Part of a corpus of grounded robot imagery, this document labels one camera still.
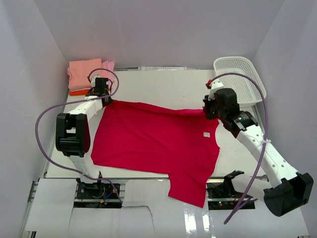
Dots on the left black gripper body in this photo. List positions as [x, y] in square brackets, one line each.
[109, 101]

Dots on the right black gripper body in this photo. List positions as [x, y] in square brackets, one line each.
[212, 111]

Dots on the red t shirt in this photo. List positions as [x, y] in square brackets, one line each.
[143, 137]

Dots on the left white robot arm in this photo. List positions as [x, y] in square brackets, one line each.
[72, 128]

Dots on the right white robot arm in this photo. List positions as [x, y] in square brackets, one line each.
[289, 189]

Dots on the white plastic basket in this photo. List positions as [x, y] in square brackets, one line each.
[247, 93]

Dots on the folded orange t shirt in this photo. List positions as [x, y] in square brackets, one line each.
[78, 93]

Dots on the folded peach t shirt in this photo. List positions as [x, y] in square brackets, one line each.
[79, 71]

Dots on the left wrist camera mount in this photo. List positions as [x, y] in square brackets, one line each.
[92, 80]

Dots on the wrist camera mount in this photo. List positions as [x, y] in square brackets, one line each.
[213, 86]
[92, 80]

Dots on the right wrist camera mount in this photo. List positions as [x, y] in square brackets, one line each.
[213, 86]

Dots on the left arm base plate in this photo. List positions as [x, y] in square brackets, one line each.
[97, 195]

